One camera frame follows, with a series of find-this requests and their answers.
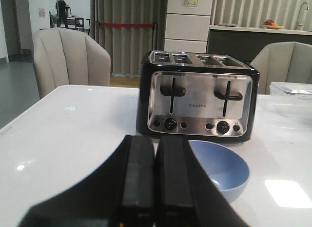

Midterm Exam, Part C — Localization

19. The beige armchair right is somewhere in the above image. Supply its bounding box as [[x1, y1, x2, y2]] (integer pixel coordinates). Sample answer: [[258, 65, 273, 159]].
[[251, 41, 312, 94]]

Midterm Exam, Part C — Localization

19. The beige armchair left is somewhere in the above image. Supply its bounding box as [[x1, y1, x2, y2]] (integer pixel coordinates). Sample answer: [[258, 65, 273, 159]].
[[33, 27, 111, 98]]

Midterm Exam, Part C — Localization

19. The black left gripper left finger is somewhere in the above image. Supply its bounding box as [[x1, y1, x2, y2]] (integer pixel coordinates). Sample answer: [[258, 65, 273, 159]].
[[23, 135, 154, 227]]

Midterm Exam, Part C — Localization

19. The red barrier tape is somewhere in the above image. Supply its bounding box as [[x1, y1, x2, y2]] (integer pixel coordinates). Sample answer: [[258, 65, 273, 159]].
[[99, 22, 154, 28]]

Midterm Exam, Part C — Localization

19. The white cabinet column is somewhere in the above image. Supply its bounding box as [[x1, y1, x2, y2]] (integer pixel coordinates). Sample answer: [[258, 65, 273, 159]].
[[164, 0, 213, 53]]

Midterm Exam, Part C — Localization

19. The person in dark clothes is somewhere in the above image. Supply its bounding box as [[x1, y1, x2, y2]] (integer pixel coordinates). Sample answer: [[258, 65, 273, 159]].
[[55, 0, 70, 29]]

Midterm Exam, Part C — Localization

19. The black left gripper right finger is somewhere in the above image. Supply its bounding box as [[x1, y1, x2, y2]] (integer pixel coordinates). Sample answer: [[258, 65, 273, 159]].
[[155, 136, 247, 227]]

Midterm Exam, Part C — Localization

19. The blue bowl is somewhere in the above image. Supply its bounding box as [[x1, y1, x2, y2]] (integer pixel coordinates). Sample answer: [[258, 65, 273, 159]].
[[189, 140, 250, 203]]

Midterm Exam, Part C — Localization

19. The black and steel toaster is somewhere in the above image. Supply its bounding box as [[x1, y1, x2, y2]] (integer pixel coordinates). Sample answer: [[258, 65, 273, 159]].
[[136, 50, 260, 143]]

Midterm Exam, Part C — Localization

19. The chrome kitchen faucet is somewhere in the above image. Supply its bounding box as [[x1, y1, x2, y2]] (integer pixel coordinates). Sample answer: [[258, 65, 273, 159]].
[[295, 1, 310, 31]]

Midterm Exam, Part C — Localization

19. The dark kitchen counter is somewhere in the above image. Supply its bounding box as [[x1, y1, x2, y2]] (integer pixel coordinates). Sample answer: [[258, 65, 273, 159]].
[[206, 25, 312, 62]]

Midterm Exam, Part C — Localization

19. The clear plastic storage container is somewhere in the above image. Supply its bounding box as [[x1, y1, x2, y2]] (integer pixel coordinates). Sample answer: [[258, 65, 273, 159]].
[[268, 82, 312, 128]]

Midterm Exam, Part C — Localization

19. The beige armchair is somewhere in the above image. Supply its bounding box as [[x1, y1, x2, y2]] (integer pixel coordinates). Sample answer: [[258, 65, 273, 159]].
[[251, 41, 312, 94], [33, 27, 111, 98]]

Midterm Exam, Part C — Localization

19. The fruit bowl on counter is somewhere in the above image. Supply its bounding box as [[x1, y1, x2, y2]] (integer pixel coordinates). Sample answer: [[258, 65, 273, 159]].
[[261, 19, 284, 30]]

